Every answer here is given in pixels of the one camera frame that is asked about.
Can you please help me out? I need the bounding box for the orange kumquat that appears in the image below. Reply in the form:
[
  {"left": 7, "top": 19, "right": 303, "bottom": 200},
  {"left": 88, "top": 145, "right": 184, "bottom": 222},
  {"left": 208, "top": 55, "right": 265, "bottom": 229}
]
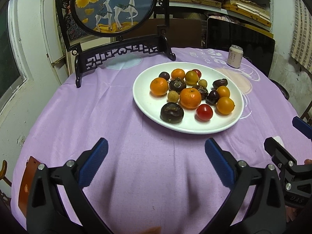
[
  {"left": 184, "top": 70, "right": 199, "bottom": 86},
  {"left": 216, "top": 86, "right": 230, "bottom": 98},
  {"left": 216, "top": 97, "right": 235, "bottom": 115}
]

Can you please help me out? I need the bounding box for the red cherry tomato large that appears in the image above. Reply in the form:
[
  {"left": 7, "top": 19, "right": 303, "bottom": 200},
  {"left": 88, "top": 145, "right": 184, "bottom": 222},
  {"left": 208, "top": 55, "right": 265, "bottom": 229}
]
[{"left": 196, "top": 104, "right": 213, "bottom": 121}]

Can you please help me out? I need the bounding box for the dark purple plum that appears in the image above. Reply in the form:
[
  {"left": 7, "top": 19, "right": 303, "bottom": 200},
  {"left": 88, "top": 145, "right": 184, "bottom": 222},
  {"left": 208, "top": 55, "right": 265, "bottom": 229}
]
[
  {"left": 159, "top": 71, "right": 170, "bottom": 81},
  {"left": 206, "top": 90, "right": 220, "bottom": 105}
]

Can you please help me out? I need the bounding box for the dark water chestnut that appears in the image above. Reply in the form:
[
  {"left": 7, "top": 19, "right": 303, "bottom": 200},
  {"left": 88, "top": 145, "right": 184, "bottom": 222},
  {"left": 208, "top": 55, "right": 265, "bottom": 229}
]
[
  {"left": 193, "top": 85, "right": 209, "bottom": 100},
  {"left": 169, "top": 77, "right": 186, "bottom": 94},
  {"left": 160, "top": 102, "right": 184, "bottom": 124},
  {"left": 213, "top": 78, "right": 228, "bottom": 89}
]

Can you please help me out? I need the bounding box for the dark water chestnut back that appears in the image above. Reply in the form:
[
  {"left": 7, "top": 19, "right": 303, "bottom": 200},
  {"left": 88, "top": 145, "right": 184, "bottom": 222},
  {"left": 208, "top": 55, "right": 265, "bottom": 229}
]
[{"left": 193, "top": 85, "right": 209, "bottom": 100}]

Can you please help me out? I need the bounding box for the tan longan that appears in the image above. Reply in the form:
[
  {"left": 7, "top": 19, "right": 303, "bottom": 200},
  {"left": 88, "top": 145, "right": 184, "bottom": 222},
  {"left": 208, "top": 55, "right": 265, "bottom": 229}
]
[{"left": 198, "top": 79, "right": 208, "bottom": 88}]

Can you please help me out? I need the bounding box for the large mandarin orange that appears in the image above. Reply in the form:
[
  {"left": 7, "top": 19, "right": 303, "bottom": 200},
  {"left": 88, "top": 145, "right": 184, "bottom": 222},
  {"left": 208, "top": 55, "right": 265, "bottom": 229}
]
[
  {"left": 180, "top": 88, "right": 201, "bottom": 109},
  {"left": 150, "top": 77, "right": 169, "bottom": 96}
]

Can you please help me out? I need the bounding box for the red cherry tomato small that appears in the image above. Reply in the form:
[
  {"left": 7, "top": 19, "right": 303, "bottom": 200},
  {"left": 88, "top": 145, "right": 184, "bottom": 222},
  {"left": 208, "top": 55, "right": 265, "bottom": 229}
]
[{"left": 193, "top": 69, "right": 201, "bottom": 78}]

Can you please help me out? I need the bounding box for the orange kumquat top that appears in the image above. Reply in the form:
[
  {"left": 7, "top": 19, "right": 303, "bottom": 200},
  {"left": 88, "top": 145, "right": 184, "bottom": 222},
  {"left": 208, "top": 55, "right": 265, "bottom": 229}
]
[{"left": 184, "top": 70, "right": 199, "bottom": 86}]

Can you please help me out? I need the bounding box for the dark water chestnut front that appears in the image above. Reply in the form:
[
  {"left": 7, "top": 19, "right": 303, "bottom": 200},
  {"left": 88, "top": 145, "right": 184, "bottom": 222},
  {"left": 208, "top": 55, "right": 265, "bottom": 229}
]
[{"left": 160, "top": 102, "right": 184, "bottom": 124}]

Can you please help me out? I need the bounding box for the tan longan fruit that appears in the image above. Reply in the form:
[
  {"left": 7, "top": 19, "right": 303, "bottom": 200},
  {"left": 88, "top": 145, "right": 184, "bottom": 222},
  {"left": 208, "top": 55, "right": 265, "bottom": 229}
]
[{"left": 167, "top": 90, "right": 180, "bottom": 103}]

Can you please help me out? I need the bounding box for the small orange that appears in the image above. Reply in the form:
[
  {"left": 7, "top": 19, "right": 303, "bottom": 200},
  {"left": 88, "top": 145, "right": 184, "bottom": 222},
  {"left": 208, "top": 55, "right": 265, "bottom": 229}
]
[{"left": 171, "top": 68, "right": 186, "bottom": 80}]

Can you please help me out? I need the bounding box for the person's right hand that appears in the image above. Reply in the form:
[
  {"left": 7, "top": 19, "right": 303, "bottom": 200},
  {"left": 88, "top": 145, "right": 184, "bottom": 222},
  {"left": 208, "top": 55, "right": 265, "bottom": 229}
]
[{"left": 285, "top": 158, "right": 312, "bottom": 223}]

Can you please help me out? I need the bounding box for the person's left hand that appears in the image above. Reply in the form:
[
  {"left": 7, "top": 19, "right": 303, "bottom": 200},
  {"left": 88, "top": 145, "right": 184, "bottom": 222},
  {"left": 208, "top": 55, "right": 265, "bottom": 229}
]
[{"left": 141, "top": 226, "right": 161, "bottom": 234}]

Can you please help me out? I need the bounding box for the checkered curtain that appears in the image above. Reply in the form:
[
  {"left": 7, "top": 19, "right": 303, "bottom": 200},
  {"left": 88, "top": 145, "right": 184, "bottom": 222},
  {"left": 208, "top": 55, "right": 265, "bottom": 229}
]
[{"left": 290, "top": 0, "right": 312, "bottom": 74}]

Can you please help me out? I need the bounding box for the black chair behind table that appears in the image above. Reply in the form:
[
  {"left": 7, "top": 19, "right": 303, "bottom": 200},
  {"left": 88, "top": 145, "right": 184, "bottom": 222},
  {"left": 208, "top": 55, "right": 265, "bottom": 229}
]
[{"left": 206, "top": 18, "right": 276, "bottom": 76}]

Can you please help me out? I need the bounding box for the pink drink can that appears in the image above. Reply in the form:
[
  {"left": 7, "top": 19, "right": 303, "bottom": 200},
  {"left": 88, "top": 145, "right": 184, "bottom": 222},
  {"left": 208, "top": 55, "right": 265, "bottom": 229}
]
[{"left": 227, "top": 45, "right": 243, "bottom": 69}]

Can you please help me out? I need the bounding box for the white oval plate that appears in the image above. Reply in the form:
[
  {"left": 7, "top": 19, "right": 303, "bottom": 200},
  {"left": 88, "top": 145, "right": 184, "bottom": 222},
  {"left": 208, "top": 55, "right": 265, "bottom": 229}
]
[{"left": 133, "top": 62, "right": 244, "bottom": 134}]

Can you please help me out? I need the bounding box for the purple printed tablecloth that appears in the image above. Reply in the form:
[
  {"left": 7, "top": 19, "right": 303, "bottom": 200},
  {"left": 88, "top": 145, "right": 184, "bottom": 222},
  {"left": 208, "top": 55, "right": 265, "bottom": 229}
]
[{"left": 11, "top": 48, "right": 311, "bottom": 233}]

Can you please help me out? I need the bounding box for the shelf with stacked boxes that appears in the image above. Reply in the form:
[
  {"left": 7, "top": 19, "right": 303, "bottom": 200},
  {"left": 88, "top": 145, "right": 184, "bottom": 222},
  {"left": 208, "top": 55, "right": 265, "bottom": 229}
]
[{"left": 168, "top": 0, "right": 272, "bottom": 32}]

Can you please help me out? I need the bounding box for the round deer screen ornament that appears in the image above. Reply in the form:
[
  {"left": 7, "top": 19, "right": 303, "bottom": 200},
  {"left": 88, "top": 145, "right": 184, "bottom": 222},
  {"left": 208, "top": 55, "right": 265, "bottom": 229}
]
[{"left": 56, "top": 0, "right": 176, "bottom": 88}]

